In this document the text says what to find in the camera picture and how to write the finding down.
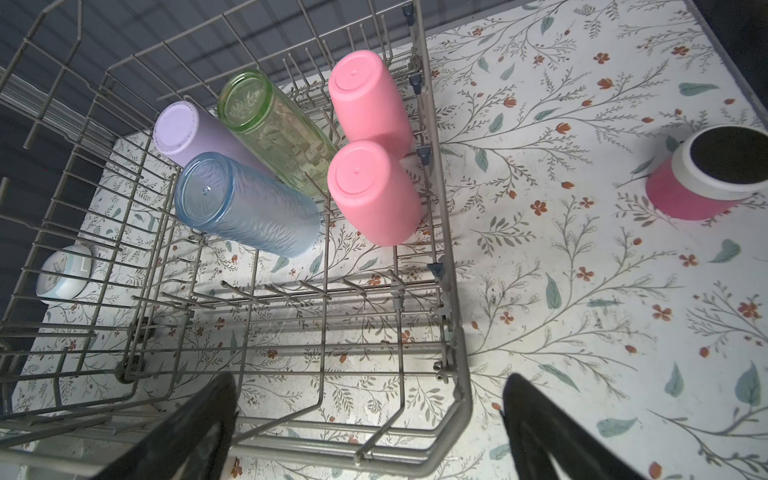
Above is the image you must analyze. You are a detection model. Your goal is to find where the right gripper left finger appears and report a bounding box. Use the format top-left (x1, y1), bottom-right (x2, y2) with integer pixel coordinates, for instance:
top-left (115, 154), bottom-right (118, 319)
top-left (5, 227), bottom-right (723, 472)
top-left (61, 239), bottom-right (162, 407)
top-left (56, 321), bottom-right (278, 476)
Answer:
top-left (95, 373), bottom-right (238, 479)

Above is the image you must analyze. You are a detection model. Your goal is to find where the lilac cup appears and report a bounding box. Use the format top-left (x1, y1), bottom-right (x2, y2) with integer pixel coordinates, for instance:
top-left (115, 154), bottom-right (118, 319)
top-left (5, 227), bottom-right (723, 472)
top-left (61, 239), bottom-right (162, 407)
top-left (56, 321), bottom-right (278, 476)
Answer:
top-left (153, 101), bottom-right (277, 179)

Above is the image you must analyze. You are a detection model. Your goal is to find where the green translucent cup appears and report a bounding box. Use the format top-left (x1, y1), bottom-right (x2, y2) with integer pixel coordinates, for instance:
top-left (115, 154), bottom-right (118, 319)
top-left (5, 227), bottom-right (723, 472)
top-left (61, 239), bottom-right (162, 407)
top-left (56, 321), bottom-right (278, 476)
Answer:
top-left (217, 70), bottom-right (337, 196)

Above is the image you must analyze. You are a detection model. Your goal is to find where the grey wire dish rack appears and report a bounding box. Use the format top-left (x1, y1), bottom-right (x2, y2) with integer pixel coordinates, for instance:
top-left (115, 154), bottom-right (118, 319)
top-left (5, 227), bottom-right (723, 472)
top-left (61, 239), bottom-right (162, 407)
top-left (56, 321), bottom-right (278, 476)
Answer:
top-left (1, 1), bottom-right (472, 479)

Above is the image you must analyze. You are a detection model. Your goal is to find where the blue translucent cup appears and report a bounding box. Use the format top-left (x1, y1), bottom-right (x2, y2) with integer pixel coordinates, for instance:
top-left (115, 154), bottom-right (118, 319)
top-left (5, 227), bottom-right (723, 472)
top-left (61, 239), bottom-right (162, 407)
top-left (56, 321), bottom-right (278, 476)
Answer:
top-left (174, 152), bottom-right (321, 258)

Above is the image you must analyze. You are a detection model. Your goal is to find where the floral table mat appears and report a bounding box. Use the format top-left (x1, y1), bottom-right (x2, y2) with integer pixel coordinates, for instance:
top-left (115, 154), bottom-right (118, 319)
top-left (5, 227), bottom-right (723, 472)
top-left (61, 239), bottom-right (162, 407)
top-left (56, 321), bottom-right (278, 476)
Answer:
top-left (1, 1), bottom-right (767, 479)

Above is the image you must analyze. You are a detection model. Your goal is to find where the pink cup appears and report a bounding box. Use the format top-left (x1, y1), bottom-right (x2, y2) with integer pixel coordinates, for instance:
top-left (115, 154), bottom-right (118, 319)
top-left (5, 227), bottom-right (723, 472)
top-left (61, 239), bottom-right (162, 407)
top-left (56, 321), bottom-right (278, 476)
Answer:
top-left (327, 140), bottom-right (423, 247)
top-left (329, 50), bottom-right (413, 161)

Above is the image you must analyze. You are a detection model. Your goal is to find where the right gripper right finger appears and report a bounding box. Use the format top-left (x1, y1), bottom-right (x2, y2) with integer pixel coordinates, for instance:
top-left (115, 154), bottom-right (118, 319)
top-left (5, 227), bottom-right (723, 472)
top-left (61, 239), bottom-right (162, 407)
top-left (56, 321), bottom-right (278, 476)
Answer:
top-left (502, 373), bottom-right (641, 479)

